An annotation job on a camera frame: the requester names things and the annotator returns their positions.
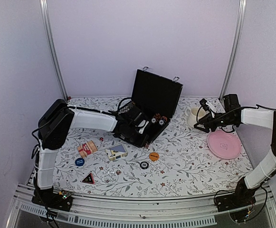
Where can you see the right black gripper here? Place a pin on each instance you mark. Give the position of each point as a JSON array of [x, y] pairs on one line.
[[207, 120]]

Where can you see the blue card deck box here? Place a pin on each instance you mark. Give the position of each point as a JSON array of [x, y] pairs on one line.
[[116, 152]]

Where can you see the black poker case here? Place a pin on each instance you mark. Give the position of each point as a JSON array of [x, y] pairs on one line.
[[155, 94]]

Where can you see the red card deck box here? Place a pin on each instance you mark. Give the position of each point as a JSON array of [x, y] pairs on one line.
[[86, 149]]

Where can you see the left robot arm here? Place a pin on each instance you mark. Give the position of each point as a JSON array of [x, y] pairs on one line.
[[54, 125]]

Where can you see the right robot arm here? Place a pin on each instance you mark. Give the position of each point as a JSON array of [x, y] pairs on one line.
[[251, 127]]

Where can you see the cream ceramic mug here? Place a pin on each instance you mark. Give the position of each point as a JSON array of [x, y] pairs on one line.
[[193, 114]]

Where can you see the pink plate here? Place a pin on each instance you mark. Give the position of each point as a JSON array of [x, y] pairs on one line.
[[224, 145]]

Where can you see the orange chip stack left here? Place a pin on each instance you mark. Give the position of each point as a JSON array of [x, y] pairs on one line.
[[155, 118]]

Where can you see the floral tablecloth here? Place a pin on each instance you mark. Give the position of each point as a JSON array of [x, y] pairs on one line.
[[186, 165]]

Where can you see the orange round button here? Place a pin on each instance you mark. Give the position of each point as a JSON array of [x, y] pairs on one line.
[[154, 156]]

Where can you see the black white dealer chip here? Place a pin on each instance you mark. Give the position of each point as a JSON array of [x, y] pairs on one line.
[[144, 165]]

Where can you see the blue round button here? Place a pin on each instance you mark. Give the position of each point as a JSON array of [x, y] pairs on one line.
[[79, 162]]

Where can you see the black triangular token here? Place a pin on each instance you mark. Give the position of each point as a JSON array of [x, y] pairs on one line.
[[89, 179]]

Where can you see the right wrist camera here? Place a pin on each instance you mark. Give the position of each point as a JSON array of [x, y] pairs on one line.
[[208, 106]]

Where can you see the front aluminium rail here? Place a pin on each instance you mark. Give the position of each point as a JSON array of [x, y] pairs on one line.
[[91, 211]]

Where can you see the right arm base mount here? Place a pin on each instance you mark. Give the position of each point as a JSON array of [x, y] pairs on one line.
[[226, 201]]

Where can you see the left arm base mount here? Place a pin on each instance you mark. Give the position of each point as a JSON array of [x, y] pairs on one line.
[[51, 200]]

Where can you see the right aluminium frame post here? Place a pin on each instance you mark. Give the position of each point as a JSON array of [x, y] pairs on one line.
[[234, 48]]

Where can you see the aluminium frame post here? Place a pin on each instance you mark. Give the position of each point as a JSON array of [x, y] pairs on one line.
[[234, 48], [51, 45]]

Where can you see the left aluminium frame post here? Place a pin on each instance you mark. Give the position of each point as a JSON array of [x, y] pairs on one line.
[[51, 45]]

